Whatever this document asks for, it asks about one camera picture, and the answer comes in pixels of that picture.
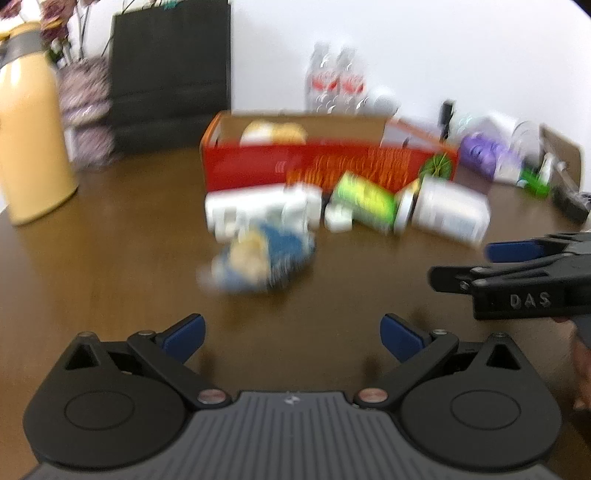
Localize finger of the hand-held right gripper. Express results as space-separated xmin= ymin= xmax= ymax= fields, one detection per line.
xmin=429 ymin=256 xmax=560 ymax=294
xmin=486 ymin=231 xmax=591 ymax=262

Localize small white adapter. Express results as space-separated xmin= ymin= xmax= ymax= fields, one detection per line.
xmin=324 ymin=202 xmax=355 ymax=232

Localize white plastic jar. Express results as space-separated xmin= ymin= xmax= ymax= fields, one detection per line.
xmin=410 ymin=176 xmax=491 ymax=246

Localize beige rounded board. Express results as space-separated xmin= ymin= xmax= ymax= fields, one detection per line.
xmin=538 ymin=124 xmax=585 ymax=186

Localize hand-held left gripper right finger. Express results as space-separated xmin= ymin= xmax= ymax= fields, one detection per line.
xmin=355 ymin=313 xmax=532 ymax=411

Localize purple packet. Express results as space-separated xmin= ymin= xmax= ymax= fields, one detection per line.
xmin=459 ymin=131 xmax=523 ymax=180

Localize patterned flower vase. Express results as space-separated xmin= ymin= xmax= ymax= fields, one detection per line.
xmin=58 ymin=58 xmax=122 ymax=171

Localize small black bottle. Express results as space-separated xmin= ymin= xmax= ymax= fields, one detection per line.
xmin=438 ymin=100 xmax=456 ymax=140

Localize dark grey tool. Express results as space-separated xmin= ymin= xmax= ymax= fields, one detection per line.
xmin=551 ymin=161 xmax=591 ymax=223

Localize blue snack packet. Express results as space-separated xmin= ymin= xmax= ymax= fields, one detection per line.
xmin=198 ymin=220 xmax=318 ymax=295

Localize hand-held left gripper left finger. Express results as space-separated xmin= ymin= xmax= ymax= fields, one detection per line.
xmin=60 ymin=314 xmax=232 ymax=411

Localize person's right hand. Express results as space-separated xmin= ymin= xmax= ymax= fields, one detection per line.
xmin=571 ymin=323 xmax=591 ymax=411

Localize black paper bag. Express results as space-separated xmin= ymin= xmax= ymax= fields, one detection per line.
xmin=108 ymin=2 xmax=232 ymax=157

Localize white and yellow snack packet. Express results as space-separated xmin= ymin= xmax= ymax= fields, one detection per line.
xmin=240 ymin=120 xmax=308 ymax=147

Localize green packet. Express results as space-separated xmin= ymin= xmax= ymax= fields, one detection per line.
xmin=521 ymin=168 xmax=551 ymax=198

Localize pink artificial flowers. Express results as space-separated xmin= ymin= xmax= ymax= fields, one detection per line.
xmin=0 ymin=0 xmax=114 ymax=65

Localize yellow thermos jug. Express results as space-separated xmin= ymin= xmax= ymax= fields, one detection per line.
xmin=0 ymin=21 xmax=80 ymax=227

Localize white rounded container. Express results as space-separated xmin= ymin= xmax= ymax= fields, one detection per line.
xmin=475 ymin=111 xmax=542 ymax=154

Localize white carton box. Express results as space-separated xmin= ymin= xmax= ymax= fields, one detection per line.
xmin=204 ymin=184 xmax=324 ymax=240

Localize red cardboard box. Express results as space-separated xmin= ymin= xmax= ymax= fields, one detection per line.
xmin=199 ymin=111 xmax=461 ymax=193

